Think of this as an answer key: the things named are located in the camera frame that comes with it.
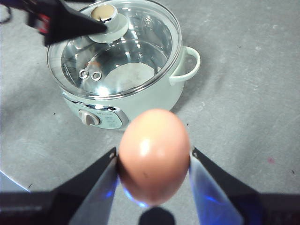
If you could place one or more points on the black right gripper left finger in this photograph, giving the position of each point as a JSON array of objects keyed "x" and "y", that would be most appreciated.
[{"x": 70, "y": 204}]

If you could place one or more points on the glass lid with green knob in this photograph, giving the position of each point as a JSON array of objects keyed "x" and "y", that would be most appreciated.
[{"x": 122, "y": 58}]

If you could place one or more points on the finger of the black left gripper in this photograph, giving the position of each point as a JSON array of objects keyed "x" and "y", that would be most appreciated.
[{"x": 70, "y": 28}]

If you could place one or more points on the pale green electric pot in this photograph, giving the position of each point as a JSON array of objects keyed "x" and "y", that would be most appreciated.
[{"x": 145, "y": 103}]

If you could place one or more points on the pale bluish-white flat object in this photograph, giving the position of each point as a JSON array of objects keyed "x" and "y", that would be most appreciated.
[{"x": 11, "y": 182}]

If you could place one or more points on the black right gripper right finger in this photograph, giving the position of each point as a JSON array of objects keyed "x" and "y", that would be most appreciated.
[{"x": 234, "y": 201}]

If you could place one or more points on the brown egg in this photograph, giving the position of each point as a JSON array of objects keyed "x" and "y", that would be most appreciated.
[{"x": 154, "y": 154}]

